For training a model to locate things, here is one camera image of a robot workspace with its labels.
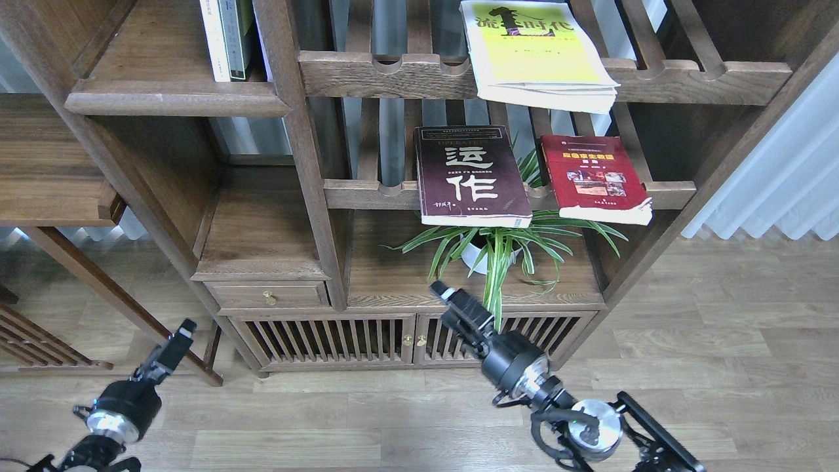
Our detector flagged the green spider plant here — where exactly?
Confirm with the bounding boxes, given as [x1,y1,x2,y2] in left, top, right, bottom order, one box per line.
[383,134,629,334]

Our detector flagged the wooden side table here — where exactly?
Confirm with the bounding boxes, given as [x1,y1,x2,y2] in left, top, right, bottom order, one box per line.
[1,93,222,385]

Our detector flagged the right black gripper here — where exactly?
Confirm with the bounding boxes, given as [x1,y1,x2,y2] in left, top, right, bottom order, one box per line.
[429,281,549,398]

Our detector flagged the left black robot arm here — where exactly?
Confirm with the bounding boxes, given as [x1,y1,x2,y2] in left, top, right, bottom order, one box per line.
[29,319,197,471]

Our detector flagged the dark green spine book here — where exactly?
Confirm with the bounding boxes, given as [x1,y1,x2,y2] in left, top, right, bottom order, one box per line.
[218,1,256,81]

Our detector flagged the white curtain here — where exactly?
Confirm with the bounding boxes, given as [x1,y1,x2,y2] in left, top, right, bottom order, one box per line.
[681,58,838,240]

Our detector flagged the brass cabinet door knobs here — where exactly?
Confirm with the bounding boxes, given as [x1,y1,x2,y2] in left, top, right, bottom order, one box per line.
[402,335,427,347]

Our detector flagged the yellow green cover book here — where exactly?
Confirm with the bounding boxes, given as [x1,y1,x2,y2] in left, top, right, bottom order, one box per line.
[459,1,617,114]

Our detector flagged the dark wooden bookshelf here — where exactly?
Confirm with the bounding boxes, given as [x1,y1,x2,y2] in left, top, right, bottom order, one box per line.
[2,1,837,376]

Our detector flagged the white spine book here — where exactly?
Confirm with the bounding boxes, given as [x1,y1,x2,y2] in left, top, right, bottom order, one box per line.
[199,0,231,83]

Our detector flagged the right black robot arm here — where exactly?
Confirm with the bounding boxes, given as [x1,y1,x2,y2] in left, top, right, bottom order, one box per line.
[429,281,704,471]

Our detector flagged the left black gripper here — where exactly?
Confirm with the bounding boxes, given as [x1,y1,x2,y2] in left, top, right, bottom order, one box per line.
[96,319,197,443]

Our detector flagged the brass drawer knob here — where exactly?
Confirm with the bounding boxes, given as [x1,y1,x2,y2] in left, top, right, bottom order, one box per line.
[263,290,277,307]

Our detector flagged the dark maroon book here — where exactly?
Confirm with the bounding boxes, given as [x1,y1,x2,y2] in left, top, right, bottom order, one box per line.
[414,125,532,228]

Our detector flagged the white plant pot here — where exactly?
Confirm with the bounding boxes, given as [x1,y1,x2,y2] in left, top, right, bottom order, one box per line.
[461,234,522,275]

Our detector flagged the red cover book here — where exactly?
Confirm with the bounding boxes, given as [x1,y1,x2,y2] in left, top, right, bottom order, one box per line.
[540,135,653,225]

